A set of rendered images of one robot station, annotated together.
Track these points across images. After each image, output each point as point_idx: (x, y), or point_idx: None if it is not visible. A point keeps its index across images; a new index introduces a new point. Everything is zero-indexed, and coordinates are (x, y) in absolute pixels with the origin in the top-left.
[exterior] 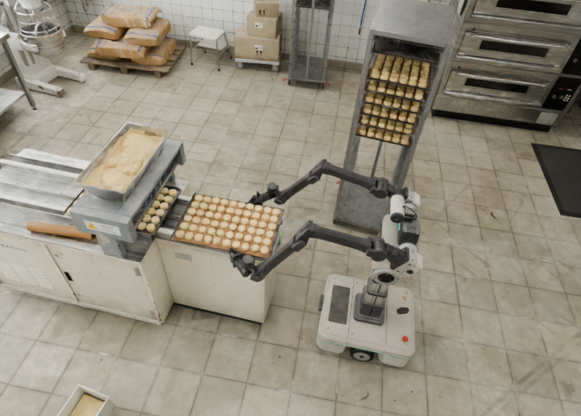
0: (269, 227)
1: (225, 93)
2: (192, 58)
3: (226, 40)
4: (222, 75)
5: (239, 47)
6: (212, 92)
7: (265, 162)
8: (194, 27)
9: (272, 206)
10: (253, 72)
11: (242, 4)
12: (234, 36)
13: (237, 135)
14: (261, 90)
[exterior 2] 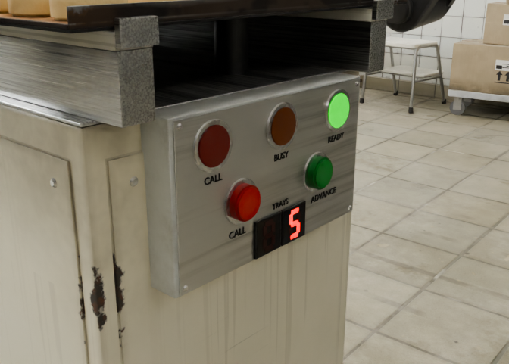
0: None
1: (407, 135)
2: (364, 89)
3: (439, 61)
4: (414, 117)
5: (460, 64)
6: (380, 131)
7: (460, 237)
8: (385, 51)
9: (444, 328)
10: (485, 120)
11: (484, 1)
12: (454, 43)
13: (404, 185)
14: (494, 140)
